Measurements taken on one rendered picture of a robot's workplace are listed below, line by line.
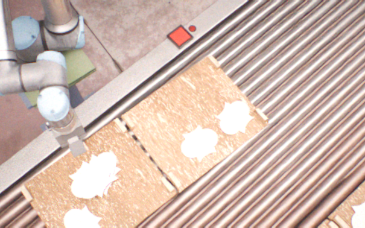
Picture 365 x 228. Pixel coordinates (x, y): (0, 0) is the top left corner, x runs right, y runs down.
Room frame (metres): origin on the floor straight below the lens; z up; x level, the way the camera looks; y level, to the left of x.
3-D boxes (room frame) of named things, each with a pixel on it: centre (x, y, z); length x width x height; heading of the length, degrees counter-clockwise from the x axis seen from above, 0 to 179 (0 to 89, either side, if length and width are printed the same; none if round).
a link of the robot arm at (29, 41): (0.79, 0.54, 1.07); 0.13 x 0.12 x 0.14; 101
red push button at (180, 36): (0.89, 0.00, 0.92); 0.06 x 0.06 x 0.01; 42
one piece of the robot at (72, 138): (0.39, 0.32, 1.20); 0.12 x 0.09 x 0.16; 29
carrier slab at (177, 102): (0.54, -0.05, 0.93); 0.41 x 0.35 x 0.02; 128
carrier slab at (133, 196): (0.28, 0.28, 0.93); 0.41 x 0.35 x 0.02; 129
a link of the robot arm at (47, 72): (0.51, 0.36, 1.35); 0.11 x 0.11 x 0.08; 11
